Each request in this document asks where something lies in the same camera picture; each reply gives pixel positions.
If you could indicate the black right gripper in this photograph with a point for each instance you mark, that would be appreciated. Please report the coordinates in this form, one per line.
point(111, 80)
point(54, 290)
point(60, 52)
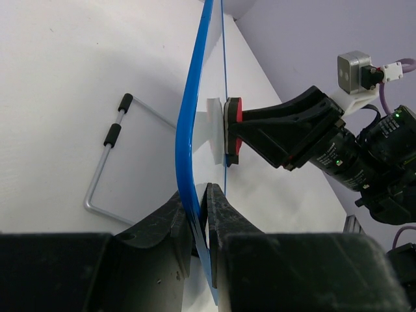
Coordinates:
point(307, 128)

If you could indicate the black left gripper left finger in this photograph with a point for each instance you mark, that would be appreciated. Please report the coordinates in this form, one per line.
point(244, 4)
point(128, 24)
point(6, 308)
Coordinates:
point(140, 269)

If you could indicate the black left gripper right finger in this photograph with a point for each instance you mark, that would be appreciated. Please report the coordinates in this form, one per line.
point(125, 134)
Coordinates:
point(257, 271)

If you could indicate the red bone-shaped eraser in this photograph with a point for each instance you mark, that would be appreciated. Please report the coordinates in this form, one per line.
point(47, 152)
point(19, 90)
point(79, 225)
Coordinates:
point(232, 118)

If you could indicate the blue framed whiteboard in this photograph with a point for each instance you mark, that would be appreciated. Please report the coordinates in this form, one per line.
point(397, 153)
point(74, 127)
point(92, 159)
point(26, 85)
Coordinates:
point(199, 144)

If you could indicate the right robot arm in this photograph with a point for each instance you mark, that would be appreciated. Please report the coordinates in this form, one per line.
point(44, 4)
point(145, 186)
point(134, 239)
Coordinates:
point(391, 141)

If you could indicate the black whiteboard foot clip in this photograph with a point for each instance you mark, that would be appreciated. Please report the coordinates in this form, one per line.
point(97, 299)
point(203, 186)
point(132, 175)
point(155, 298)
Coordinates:
point(231, 159)

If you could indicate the metal whiteboard kickstand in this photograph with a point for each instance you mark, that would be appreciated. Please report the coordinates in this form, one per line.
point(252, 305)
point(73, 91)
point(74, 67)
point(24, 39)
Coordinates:
point(136, 171)

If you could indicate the aluminium right side rail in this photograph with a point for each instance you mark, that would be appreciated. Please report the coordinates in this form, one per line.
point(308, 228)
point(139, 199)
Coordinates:
point(352, 225)

